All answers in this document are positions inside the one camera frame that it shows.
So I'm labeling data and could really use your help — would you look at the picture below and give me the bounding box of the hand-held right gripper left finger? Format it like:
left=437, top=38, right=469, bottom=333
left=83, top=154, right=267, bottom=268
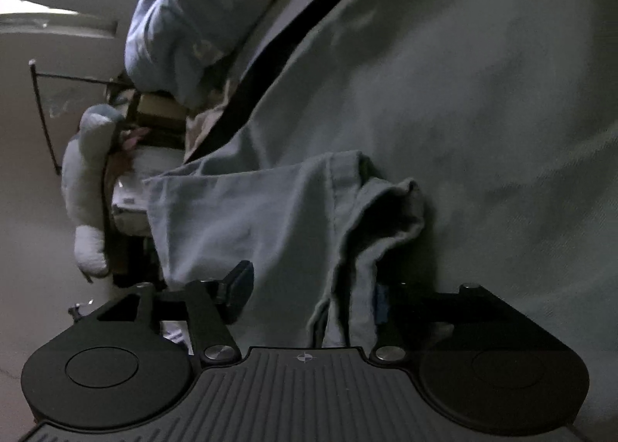
left=84, top=259, right=255, bottom=366

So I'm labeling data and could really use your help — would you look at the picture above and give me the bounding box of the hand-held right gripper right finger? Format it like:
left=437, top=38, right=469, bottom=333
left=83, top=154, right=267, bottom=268
left=369, top=282, right=527, bottom=366

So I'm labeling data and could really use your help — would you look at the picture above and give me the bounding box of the grey-green shirt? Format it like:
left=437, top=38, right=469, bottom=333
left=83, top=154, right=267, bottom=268
left=144, top=0, right=618, bottom=428

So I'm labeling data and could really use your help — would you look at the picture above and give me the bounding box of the clothes hanger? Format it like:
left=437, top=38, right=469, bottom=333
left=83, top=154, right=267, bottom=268
left=46, top=90, right=88, bottom=120

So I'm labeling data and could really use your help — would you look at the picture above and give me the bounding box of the black clothes rack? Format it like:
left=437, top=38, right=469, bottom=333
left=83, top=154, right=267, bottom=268
left=28, top=58, right=124, bottom=177

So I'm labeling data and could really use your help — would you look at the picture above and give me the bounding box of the white box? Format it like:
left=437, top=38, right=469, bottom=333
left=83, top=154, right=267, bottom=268
left=111, top=147, right=155, bottom=236

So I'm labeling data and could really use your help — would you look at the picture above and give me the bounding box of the pink cloth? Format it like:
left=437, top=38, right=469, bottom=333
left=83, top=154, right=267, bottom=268
left=113, top=126, right=150, bottom=173

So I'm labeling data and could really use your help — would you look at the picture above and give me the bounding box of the black garment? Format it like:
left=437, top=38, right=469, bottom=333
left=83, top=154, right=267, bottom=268
left=186, top=0, right=401, bottom=163

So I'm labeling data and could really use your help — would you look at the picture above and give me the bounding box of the dark wooden furniture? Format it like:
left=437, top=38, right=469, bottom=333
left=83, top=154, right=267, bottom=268
left=104, top=78, right=189, bottom=153

